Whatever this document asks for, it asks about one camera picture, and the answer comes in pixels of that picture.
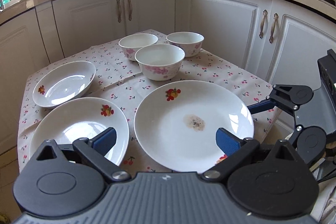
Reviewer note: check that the white pink floral bowl left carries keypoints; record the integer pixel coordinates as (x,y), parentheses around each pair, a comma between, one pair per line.
(132,43)

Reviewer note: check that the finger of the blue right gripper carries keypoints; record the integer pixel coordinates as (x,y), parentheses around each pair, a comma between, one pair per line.
(261,106)

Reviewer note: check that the white pink floral bowl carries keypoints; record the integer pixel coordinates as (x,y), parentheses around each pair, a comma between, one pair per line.
(132,43)
(160,62)
(190,42)

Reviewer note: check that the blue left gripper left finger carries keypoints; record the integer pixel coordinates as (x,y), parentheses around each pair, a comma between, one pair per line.
(104,141)

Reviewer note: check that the white pink floral bowl front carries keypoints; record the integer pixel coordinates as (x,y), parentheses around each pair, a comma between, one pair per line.
(160,62)

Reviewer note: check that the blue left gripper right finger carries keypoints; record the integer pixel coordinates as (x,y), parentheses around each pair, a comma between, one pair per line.
(228,142)

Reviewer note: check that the white pink floral bowl right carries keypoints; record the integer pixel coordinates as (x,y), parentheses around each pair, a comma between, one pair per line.
(190,42)

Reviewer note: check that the white kitchen cabinets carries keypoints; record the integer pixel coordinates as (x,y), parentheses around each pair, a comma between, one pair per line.
(261,36)

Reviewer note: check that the cherry print tablecloth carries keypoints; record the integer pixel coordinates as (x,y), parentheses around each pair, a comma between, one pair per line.
(120,81)

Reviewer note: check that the large white fruit plate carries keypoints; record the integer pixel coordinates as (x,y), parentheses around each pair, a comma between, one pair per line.
(176,124)

